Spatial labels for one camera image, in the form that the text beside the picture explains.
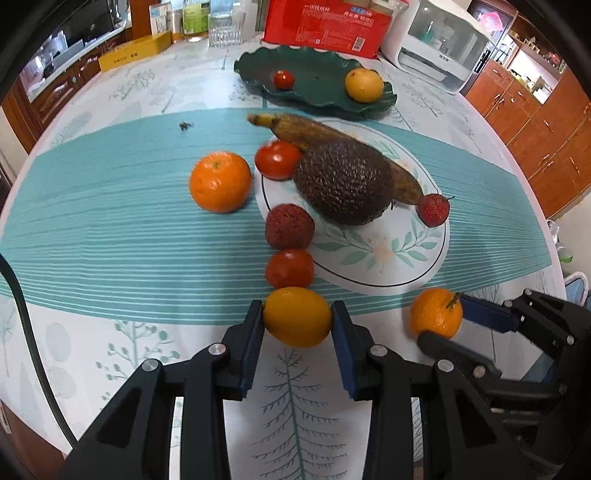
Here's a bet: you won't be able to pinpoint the dark green leaf-shaped plate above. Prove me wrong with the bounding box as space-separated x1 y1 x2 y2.
233 45 399 121

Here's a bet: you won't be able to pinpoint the white countertop appliance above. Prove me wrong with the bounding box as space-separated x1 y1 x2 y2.
379 0 495 95

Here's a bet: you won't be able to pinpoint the yellow orange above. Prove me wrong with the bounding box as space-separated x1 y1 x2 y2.
345 67 385 103

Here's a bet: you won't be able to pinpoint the brown scaly fruit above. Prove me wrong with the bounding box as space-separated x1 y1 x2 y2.
294 141 394 226

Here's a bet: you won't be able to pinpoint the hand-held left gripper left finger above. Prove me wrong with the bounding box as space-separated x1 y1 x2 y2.
58 300 266 480

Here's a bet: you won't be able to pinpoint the small red bumpy lychee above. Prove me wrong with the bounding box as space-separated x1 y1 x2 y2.
417 194 455 228

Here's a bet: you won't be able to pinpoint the red tomato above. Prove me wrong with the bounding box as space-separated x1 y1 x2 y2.
265 249 315 291
255 141 303 181

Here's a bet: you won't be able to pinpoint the large orange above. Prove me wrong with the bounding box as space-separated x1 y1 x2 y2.
189 151 253 214

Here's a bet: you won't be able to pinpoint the white carton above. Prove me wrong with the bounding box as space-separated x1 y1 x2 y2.
148 2 172 38

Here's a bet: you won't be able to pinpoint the white leaf-print plate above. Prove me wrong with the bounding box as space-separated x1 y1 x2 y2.
255 119 451 296

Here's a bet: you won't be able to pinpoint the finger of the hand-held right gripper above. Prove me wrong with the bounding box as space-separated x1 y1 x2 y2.
417 331 505 384
459 288 580 348

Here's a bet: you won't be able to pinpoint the yellow cardboard box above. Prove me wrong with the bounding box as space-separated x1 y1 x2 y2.
98 34 172 73

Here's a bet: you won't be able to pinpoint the small mandarin with stem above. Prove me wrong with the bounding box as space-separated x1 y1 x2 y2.
410 287 464 339

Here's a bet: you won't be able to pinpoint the wooden display shelf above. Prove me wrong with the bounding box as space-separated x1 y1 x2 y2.
496 14 570 104

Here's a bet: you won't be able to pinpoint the yellow lemon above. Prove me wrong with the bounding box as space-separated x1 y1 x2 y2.
262 287 333 348

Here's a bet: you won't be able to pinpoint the clear glass cups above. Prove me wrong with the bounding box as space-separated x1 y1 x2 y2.
208 13 243 48

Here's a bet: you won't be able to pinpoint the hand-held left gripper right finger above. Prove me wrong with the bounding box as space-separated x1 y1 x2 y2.
330 300 536 480

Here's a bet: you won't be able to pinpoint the plastic bottle with green label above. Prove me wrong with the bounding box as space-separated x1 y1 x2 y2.
181 0 211 35

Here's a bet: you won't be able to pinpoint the overripe brown banana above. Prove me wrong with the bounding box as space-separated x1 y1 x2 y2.
247 113 424 207

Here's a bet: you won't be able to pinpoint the red cardboard box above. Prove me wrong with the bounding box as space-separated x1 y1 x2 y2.
263 0 395 59

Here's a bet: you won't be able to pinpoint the wooden sideboard cabinet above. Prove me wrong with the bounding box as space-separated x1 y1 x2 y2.
464 60 591 220

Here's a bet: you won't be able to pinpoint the wooden kitchen cabinet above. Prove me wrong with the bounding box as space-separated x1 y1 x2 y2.
0 28 127 153

